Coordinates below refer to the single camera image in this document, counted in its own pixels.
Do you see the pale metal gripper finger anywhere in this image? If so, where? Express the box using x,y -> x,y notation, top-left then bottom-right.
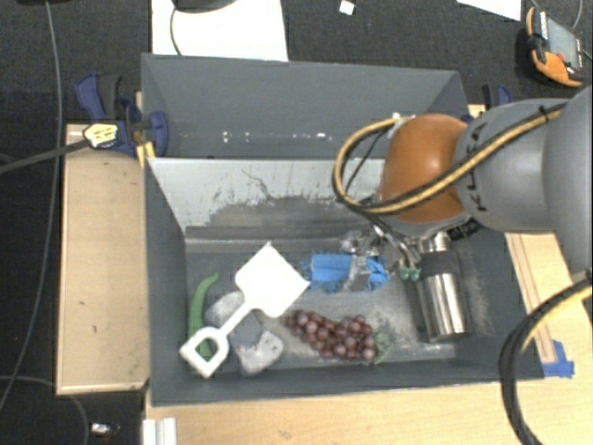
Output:
341,231 -> 369,256
346,266 -> 372,292

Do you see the blue cloth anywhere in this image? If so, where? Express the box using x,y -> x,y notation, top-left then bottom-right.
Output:
299,251 -> 389,294

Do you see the purple toy grape bunch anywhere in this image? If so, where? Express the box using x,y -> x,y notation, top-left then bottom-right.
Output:
284,310 -> 396,366

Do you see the silver metal bottle black band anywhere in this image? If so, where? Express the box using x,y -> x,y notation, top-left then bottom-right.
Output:
413,235 -> 471,344

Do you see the white toy shovel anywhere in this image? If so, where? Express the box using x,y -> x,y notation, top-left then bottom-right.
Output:
178,241 -> 311,380

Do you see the green bean pod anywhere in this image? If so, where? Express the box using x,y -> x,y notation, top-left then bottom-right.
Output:
187,273 -> 221,362

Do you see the grey metal bin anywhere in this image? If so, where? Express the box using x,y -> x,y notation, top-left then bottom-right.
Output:
140,53 -> 546,408

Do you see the pale wood board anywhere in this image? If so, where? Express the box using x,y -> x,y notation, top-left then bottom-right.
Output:
55,122 -> 152,396

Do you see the black cylinder on white bracket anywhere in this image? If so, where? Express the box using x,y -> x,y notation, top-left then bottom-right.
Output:
445,219 -> 484,244

